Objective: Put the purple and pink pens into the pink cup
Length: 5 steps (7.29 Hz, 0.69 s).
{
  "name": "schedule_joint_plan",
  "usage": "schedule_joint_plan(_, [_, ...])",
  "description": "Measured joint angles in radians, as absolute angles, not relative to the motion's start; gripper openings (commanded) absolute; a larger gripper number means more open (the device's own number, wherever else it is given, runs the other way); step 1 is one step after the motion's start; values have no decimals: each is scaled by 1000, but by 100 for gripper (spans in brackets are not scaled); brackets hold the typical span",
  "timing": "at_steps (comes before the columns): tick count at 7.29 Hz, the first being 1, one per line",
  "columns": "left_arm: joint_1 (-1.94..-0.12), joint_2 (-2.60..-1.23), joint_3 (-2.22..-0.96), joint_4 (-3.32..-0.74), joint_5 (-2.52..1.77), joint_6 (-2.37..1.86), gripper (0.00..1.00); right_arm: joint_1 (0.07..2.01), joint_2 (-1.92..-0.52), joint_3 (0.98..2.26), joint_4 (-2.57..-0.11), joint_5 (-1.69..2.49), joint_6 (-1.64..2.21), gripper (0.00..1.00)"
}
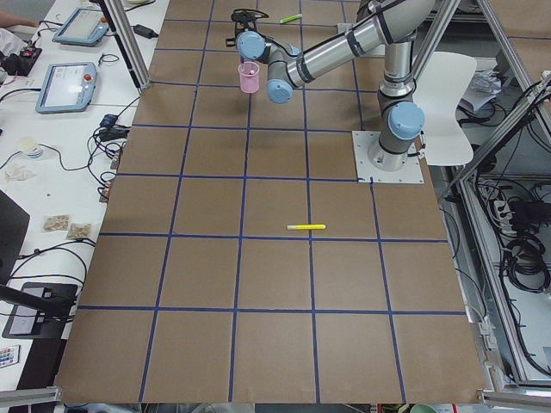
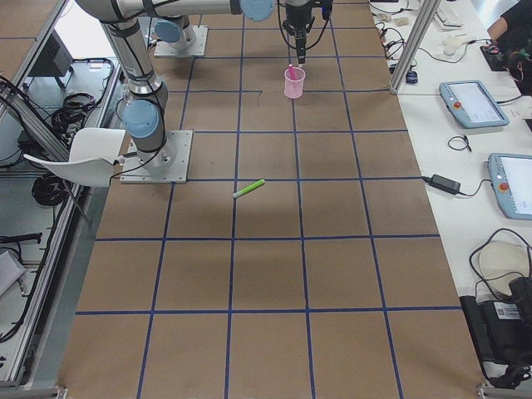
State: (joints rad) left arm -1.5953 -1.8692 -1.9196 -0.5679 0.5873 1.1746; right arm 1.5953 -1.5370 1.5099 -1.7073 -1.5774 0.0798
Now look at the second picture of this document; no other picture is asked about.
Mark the far teach pendant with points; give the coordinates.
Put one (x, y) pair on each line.
(472, 105)

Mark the aluminium frame post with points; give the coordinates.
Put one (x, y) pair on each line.
(413, 42)

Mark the white chair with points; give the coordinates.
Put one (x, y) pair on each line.
(92, 156)

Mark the black power adapter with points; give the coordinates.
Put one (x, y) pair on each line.
(442, 183)

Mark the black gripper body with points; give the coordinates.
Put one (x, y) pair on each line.
(298, 17)

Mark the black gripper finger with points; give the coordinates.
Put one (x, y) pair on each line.
(300, 37)

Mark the pink mesh cup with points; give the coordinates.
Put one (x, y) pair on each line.
(294, 89)

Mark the blue checked pouch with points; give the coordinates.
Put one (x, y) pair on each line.
(411, 77)

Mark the pink pen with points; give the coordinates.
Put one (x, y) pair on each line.
(291, 72)

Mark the person in black shirt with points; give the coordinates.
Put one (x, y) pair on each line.
(512, 34)

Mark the teach pendant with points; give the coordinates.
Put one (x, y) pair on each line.
(472, 105)
(511, 179)

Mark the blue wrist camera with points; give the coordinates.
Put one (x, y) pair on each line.
(326, 9)

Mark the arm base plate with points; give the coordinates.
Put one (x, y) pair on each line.
(169, 166)
(164, 50)

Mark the black device on desk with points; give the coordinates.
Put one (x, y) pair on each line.
(501, 333)

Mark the near teach pendant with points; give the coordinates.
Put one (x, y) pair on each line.
(511, 179)

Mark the green pen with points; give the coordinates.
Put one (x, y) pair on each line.
(249, 188)

